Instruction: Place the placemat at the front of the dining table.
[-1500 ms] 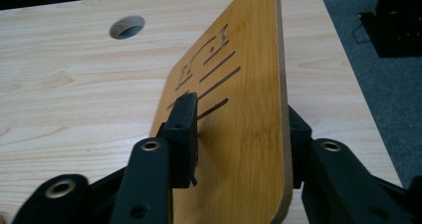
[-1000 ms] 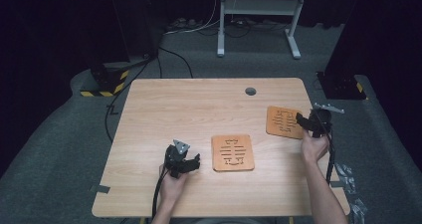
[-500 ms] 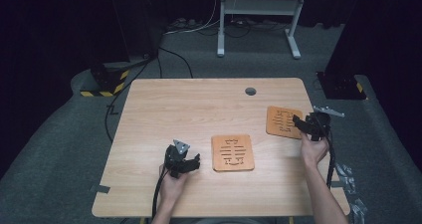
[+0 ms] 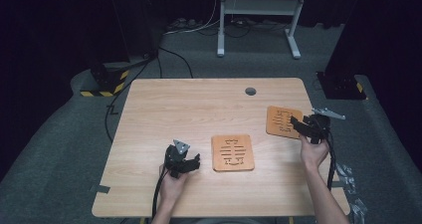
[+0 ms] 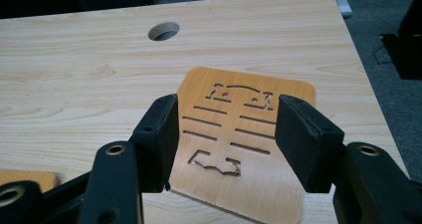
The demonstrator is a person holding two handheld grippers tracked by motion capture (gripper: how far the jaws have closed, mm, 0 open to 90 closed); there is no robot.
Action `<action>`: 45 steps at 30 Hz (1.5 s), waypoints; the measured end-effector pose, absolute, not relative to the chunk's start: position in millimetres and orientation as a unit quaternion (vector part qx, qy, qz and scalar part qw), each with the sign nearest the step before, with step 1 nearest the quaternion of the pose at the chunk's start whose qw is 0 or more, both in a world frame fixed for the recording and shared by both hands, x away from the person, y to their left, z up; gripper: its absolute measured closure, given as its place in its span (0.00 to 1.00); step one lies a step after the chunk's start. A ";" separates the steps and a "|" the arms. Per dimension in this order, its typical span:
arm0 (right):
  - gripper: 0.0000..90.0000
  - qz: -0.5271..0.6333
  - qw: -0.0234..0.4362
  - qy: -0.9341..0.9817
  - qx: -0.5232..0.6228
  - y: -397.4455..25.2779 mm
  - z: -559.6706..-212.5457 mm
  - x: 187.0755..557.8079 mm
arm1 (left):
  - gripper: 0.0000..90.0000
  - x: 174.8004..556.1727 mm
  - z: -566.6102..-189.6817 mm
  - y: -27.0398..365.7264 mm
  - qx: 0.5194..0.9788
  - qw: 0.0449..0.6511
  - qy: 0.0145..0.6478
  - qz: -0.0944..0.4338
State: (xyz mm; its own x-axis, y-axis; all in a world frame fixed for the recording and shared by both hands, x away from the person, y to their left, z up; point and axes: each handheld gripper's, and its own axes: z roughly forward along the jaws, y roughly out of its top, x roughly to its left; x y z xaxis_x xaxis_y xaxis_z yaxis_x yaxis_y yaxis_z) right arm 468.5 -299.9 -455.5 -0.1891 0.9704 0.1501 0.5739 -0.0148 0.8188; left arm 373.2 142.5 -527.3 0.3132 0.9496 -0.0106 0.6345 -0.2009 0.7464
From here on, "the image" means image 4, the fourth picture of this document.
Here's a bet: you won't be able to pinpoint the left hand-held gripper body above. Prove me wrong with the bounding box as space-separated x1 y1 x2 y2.
164 138 192 179

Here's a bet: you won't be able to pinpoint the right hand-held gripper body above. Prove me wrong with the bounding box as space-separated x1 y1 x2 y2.
301 107 346 145

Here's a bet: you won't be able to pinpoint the square wooden slotted trivet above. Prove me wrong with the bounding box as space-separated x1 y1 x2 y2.
265 105 304 140
210 133 256 173

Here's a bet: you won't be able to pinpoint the person's left hand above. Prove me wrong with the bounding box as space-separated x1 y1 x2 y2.
158 164 189 202

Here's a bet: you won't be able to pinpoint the person's right hand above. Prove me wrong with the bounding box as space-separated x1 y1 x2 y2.
300 134 330 169

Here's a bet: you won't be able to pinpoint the crumpled clear plastic scraps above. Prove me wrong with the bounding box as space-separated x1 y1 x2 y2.
334 163 368 224

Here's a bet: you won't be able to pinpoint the black yellow striped stand base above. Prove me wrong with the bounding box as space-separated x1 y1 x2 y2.
80 62 130 99

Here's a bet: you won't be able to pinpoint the dark power strip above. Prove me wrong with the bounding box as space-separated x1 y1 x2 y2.
166 17 202 32

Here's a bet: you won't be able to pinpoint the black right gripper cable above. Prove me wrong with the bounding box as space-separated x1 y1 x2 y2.
325 129 338 191

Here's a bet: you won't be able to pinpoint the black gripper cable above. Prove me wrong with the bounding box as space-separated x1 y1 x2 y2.
151 166 169 219
325 129 338 191

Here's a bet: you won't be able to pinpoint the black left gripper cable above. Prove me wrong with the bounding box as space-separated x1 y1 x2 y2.
151 166 169 219

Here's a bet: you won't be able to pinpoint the long black floor cable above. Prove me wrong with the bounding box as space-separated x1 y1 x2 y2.
104 53 160 143

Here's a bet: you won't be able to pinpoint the short black floor cable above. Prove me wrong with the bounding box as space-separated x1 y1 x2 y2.
157 45 194 80

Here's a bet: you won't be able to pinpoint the white metal stand frame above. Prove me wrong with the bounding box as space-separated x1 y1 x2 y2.
216 0 310 60

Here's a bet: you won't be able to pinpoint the white floor cable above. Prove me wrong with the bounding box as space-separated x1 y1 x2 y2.
162 0 221 37

